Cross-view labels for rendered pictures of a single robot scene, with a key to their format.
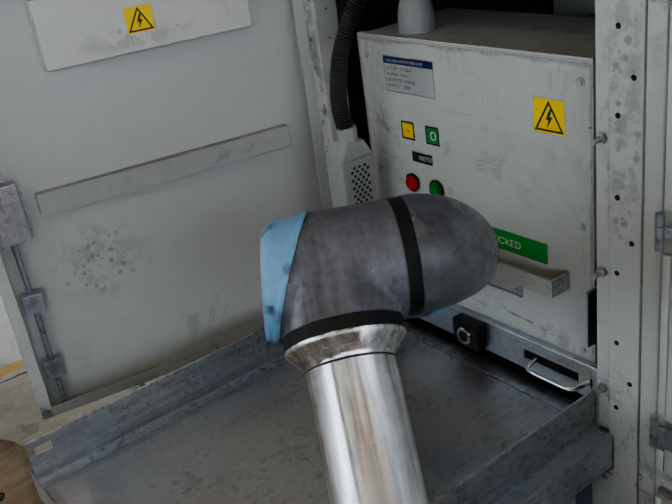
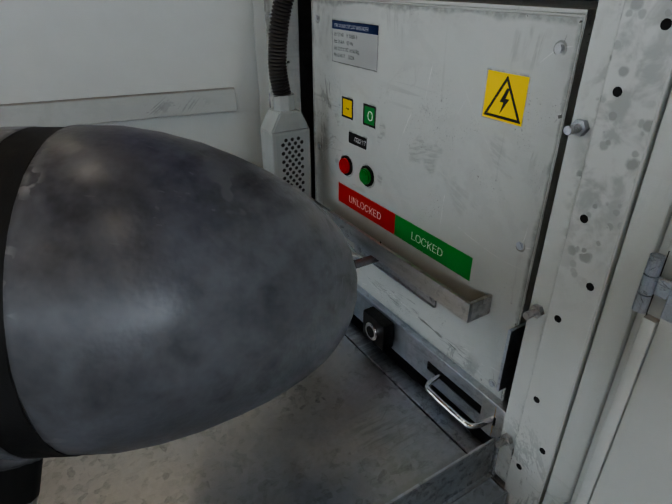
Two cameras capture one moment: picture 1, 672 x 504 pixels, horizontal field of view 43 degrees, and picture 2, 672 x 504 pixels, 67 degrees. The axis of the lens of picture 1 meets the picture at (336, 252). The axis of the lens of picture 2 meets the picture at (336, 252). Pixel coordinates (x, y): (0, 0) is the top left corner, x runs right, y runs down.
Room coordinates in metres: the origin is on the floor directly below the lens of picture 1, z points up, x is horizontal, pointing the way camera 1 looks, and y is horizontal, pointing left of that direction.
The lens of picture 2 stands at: (0.59, -0.16, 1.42)
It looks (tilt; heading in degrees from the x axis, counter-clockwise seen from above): 29 degrees down; 2
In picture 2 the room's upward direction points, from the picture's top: straight up
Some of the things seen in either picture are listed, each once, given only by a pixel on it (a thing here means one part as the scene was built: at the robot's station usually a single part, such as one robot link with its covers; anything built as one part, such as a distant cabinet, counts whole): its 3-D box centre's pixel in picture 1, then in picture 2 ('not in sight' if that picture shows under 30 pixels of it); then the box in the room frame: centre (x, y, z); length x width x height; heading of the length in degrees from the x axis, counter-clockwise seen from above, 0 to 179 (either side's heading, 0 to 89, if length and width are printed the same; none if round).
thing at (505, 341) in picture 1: (483, 324); (394, 321); (1.30, -0.24, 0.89); 0.54 x 0.05 x 0.06; 34
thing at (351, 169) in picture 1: (355, 186); (288, 160); (1.42, -0.05, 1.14); 0.08 x 0.05 x 0.17; 124
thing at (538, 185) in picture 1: (467, 194); (395, 185); (1.29, -0.23, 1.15); 0.48 x 0.01 x 0.48; 34
